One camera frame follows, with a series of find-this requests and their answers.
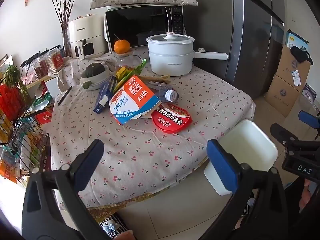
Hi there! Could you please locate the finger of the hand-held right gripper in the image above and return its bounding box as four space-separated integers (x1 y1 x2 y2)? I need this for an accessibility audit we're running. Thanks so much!
270 122 302 152
298 110 320 141

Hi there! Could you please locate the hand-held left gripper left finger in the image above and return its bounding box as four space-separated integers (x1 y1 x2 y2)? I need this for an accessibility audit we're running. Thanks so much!
22 139 110 240

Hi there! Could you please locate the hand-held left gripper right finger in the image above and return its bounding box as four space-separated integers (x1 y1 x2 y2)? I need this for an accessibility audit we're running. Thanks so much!
206 139 292 240

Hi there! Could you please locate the green snack bag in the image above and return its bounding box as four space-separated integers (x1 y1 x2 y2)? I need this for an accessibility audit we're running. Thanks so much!
114 59 147 91

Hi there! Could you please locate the small printed pack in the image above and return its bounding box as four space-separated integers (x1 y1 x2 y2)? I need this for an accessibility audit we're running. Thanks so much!
302 83 317 104

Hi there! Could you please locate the large cardboard box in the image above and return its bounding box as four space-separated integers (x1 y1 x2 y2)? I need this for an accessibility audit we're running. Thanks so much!
265 74 307 117

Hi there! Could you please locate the striped slipper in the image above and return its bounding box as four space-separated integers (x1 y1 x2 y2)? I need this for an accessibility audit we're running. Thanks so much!
243 197 256 216
99 214 129 233

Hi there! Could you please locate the cherry print tablecloth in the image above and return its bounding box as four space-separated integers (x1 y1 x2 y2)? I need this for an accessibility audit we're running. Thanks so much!
50 44 256 208

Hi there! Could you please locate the red packet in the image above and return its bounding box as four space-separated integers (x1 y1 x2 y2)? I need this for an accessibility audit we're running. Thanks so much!
34 111 53 126

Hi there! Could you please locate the black cloth item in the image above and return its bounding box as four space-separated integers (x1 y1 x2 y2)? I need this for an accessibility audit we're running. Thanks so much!
290 45 314 66

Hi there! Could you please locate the blue snack box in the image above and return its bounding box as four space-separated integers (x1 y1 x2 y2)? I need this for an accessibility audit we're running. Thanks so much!
93 76 118 115

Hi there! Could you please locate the red instant food bowl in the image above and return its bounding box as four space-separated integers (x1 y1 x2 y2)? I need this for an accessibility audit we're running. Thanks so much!
151 102 193 134

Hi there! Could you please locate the black pen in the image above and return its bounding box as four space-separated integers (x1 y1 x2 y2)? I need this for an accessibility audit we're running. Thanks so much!
57 86 73 106

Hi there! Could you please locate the white and orange rice carton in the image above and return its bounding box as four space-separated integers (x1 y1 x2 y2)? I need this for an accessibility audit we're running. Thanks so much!
109 75 162 126

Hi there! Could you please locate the blue and white box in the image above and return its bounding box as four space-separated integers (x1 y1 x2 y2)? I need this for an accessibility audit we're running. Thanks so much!
285 29 311 50

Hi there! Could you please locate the clear plastic bottle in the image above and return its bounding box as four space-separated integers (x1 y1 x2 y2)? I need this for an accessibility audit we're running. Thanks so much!
147 80 179 103

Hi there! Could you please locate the dark green pumpkin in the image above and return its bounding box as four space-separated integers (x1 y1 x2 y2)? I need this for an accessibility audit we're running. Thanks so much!
82 63 107 78

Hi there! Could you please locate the yellow wrapper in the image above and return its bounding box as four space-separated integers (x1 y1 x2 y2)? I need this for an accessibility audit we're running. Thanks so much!
116 67 128 81

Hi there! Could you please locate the grey refrigerator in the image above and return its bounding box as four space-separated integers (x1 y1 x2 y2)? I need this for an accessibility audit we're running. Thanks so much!
181 0 286 101

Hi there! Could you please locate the beige bread packet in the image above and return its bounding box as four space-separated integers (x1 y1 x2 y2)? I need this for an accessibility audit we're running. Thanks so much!
140 74 172 83

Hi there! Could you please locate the glass jar with red label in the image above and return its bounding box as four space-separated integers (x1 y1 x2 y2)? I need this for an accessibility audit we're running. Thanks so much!
47 47 64 73

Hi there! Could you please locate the glass jar with wooden lid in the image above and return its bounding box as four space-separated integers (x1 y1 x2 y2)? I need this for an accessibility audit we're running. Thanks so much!
115 50 143 73

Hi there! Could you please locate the glass storage jar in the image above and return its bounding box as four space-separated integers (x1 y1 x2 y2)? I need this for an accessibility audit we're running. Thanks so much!
37 52 50 76

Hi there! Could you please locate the green leafy vegetable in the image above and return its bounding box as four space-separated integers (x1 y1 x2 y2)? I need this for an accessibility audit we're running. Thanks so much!
4 64 28 93

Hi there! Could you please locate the white electric cooking pot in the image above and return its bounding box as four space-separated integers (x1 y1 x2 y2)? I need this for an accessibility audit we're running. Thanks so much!
146 32 229 77

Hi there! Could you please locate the large orange with stem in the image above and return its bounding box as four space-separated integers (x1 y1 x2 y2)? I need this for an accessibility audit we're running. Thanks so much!
114 34 131 54

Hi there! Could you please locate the cream air fryer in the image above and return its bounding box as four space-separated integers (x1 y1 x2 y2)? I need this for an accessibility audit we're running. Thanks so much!
68 13 107 60

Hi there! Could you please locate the black microwave oven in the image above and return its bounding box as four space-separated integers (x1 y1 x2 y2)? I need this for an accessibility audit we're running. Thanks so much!
104 4 187 54

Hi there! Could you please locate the dry twig bundle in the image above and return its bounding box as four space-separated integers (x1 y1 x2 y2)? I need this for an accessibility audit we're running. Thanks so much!
53 0 81 32

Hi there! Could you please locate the black wire rack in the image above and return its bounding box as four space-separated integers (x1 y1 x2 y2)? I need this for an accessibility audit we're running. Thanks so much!
0 75 52 189

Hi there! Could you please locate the white bowl with green handle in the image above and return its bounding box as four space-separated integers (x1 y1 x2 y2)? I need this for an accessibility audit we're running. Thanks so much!
79 64 112 91

